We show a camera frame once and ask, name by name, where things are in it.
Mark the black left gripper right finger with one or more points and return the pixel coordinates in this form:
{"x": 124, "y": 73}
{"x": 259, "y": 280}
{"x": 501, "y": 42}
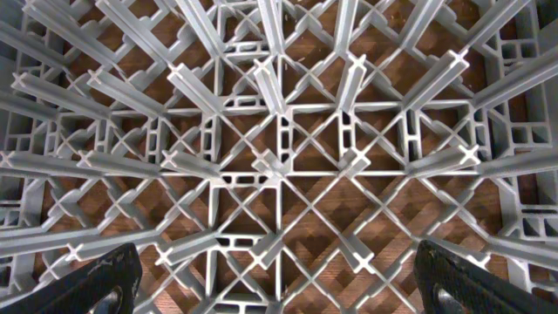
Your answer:
{"x": 448, "y": 283}

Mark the grey plastic dishwasher rack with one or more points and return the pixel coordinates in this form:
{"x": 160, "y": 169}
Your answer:
{"x": 283, "y": 156}

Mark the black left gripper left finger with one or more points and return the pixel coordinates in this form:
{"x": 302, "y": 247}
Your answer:
{"x": 109, "y": 284}

